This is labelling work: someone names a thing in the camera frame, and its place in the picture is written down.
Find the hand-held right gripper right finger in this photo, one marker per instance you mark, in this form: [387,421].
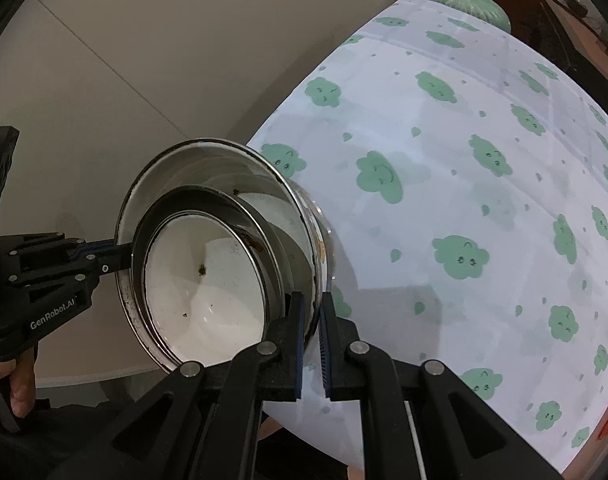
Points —
[326,345]

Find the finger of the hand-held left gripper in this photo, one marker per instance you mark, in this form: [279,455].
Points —
[101,246]
[106,265]

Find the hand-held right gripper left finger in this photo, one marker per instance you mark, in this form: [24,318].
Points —
[296,345]

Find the small white bowl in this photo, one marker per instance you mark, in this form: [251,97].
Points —
[204,300]

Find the small steel bowl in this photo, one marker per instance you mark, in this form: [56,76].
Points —
[254,237]

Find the white enamel bowl with print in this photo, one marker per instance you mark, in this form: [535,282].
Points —
[209,165]

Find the person's left hand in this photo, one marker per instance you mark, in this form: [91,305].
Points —
[23,385]

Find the light wooden table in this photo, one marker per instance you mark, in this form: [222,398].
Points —
[270,425]

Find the person's dark clothing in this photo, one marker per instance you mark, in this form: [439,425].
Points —
[59,435]

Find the cloud print tablecloth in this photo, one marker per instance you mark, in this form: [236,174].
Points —
[433,210]

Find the dark wooden table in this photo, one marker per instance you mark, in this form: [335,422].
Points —
[573,35]

